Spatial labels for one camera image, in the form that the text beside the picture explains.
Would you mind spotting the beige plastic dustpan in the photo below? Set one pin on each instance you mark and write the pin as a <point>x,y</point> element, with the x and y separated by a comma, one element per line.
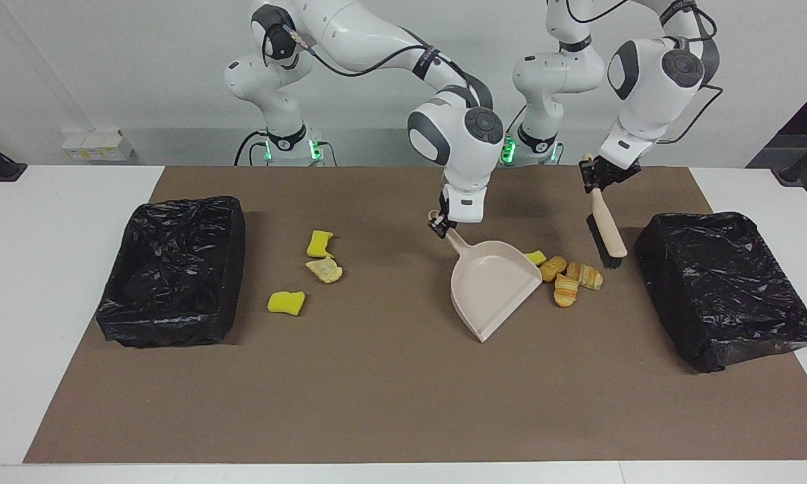
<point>491,282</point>

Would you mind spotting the black bag lined bin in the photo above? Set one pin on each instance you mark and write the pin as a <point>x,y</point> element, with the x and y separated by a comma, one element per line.
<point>168,269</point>
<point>719,289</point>

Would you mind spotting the yellow sponge chunk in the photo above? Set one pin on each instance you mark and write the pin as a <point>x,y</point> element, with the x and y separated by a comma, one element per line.
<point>286,302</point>

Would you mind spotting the yellow sponge wedge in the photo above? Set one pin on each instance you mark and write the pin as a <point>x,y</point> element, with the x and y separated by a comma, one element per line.
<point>536,257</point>

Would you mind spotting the white power strip box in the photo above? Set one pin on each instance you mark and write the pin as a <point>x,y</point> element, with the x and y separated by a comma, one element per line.
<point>97,144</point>

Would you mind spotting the beige brush with black bristles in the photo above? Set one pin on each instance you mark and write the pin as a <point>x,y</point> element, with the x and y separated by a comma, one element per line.
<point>608,225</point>

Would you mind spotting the pale torn bread piece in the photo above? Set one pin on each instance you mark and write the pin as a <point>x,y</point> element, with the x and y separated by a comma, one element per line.
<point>325,271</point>

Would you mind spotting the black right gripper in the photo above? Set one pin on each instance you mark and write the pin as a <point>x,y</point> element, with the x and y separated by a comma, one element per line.
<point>442,212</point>

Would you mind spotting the large striped croissant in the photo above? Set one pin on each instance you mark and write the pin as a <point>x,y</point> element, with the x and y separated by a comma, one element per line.
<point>588,276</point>

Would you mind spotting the brown bread roll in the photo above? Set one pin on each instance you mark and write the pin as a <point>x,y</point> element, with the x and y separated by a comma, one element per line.
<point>553,268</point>

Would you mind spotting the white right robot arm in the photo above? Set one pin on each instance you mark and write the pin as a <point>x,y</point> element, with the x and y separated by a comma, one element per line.
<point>350,30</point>

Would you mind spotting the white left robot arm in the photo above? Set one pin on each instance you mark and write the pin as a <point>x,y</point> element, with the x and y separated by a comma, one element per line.
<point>558,74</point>

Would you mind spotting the black stand leg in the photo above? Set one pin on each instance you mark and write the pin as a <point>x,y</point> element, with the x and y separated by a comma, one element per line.
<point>797,168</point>
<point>0,165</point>

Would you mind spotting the notched yellow sponge piece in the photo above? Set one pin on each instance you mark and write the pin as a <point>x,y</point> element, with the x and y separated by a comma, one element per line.
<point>319,243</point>

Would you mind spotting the brown table mat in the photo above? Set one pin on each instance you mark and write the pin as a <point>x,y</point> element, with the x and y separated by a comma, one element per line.
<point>376,403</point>

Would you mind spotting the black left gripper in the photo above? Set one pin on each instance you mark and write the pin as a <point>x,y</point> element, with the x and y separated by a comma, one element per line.
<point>615,171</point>

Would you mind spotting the small striped croissant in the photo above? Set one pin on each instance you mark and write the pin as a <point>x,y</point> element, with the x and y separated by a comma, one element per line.
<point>565,291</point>

